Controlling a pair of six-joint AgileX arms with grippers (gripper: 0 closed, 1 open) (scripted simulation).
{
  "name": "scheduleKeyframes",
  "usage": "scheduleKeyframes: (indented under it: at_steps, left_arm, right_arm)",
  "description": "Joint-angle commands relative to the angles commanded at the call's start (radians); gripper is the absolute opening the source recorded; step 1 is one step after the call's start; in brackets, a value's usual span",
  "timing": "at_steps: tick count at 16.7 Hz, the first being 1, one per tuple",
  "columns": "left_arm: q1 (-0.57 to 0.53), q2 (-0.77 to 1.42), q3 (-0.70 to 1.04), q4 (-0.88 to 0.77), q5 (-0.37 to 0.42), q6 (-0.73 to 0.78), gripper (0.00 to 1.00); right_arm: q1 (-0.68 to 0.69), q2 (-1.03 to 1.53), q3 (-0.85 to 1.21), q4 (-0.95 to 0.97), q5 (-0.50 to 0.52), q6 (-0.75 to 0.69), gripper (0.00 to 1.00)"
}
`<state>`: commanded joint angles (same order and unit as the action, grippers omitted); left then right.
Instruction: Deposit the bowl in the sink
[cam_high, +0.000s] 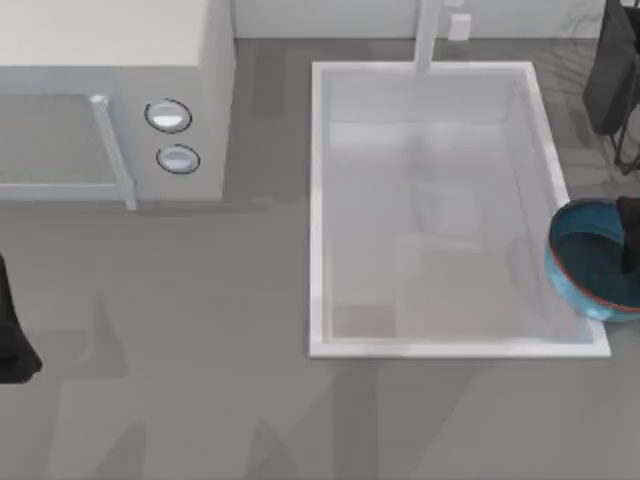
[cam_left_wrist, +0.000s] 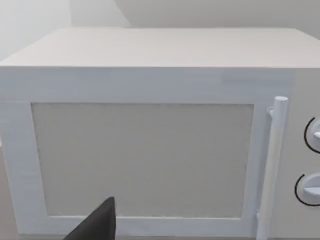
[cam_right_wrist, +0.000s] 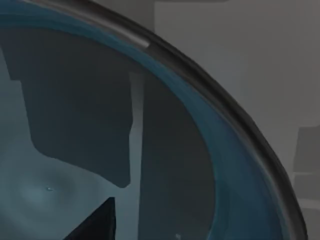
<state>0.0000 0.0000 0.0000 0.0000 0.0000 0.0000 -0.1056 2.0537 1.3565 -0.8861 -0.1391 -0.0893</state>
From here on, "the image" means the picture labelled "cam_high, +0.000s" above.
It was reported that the small round silver knob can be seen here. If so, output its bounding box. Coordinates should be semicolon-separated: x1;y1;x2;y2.
154;143;202;177

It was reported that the pale microwave oven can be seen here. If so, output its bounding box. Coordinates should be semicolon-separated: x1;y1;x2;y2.
0;0;236;211

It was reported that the large round silver knob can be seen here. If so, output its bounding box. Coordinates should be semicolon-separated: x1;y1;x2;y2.
143;97;194;135

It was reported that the glass microwave door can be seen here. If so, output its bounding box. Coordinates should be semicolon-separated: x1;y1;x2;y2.
0;92;132;202

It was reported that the pale metal door handle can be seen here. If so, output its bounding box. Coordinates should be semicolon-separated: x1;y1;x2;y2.
88;93;139;212

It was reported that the white sink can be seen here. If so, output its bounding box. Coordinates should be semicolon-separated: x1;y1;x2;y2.
306;60;613;359

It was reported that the tall white tap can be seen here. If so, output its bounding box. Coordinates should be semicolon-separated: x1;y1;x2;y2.
413;0;442;77

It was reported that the white wall socket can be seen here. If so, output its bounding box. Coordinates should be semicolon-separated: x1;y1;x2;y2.
447;12;473;42

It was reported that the blue bowl with red rim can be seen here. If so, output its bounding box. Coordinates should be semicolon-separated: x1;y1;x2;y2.
544;198;640;324

